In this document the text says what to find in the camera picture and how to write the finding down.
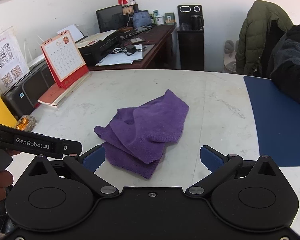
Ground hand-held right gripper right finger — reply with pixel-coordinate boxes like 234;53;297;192
186;145;278;197

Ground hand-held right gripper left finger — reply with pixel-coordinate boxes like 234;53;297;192
25;144;120;196

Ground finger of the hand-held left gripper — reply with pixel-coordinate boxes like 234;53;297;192
54;139;83;159

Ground purple towel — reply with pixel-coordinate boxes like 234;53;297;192
94;89;190;180

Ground person's left hand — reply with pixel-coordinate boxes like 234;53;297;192
0;171;14;208

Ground glass ashtray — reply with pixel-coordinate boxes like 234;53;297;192
15;115;37;132

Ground red notebook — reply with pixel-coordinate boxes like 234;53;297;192
37;74;90;109

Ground blue desk mat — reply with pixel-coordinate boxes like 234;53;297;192
243;76;300;167

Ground white router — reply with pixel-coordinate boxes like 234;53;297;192
24;34;47;68

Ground white code sign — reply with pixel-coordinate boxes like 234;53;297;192
0;26;30;90

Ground red desk calendar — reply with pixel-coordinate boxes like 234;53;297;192
40;30;90;89

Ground white papers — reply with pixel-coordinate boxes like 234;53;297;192
95;44;157;67

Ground flat black printer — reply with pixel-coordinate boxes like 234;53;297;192
75;30;123;67

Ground black speaker box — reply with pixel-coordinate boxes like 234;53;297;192
177;4;205;72

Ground dark wooden desk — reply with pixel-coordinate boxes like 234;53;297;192
87;24;178;72

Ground olive green jacket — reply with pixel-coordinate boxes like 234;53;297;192
235;0;294;77

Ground black monitor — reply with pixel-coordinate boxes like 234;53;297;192
96;4;125;33

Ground black kettle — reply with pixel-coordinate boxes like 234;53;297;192
191;15;205;30

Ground black keyboard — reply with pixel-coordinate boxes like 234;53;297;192
119;26;153;34

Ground blue bag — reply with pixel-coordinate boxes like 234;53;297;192
132;10;152;27

